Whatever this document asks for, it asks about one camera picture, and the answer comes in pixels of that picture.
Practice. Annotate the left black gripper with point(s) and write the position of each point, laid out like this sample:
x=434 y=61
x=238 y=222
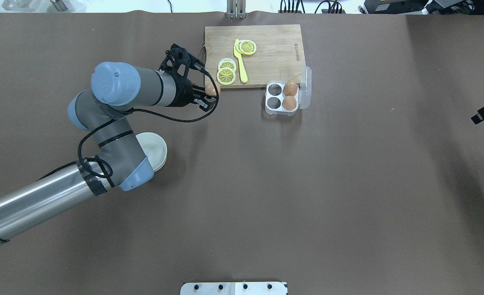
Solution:
x=183 y=94

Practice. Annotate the brown egg from bowl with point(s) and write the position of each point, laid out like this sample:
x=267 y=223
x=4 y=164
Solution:
x=212 y=89

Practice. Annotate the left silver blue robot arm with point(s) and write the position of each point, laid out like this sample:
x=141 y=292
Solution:
x=110 y=155

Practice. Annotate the clear plastic egg box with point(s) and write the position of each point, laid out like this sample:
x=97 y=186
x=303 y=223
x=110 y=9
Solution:
x=274 y=94

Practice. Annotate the brown egg in box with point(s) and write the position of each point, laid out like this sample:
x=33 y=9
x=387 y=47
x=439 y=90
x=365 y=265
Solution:
x=289 y=103
x=290 y=88

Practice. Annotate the yellow plastic knife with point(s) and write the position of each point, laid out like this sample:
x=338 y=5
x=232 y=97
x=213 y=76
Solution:
x=238 y=56

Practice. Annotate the wooden cutting board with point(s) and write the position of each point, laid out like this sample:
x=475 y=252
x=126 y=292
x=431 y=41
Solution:
x=279 y=53

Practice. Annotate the lemon slice near knife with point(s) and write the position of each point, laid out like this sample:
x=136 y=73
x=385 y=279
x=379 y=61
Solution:
x=246 y=47

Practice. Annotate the white ceramic bowl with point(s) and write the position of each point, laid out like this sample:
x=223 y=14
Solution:
x=154 y=147

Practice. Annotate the aluminium frame post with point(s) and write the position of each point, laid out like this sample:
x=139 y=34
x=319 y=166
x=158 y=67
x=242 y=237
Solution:
x=236 y=9

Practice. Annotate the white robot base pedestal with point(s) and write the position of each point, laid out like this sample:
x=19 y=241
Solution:
x=235 y=288

